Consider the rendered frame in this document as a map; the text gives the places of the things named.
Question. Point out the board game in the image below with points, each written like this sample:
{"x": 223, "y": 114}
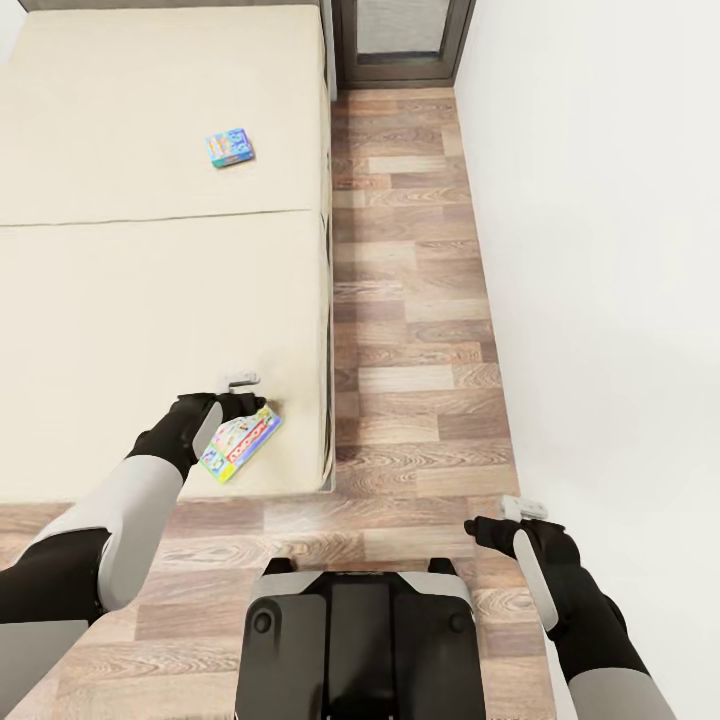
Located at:
{"x": 236, "y": 441}
{"x": 228, "y": 147}

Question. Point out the door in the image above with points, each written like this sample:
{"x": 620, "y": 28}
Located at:
{"x": 393, "y": 44}

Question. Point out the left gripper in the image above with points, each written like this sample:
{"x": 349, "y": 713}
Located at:
{"x": 244, "y": 404}

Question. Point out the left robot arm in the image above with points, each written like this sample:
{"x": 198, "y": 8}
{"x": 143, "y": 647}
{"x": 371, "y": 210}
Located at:
{"x": 95, "y": 558}

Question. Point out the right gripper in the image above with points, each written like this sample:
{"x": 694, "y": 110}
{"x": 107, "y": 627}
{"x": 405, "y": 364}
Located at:
{"x": 489, "y": 532}

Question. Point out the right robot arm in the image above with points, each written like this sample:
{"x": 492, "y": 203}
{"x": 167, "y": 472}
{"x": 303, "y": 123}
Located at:
{"x": 605, "y": 675}

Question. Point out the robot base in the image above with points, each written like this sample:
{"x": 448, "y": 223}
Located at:
{"x": 360, "y": 645}

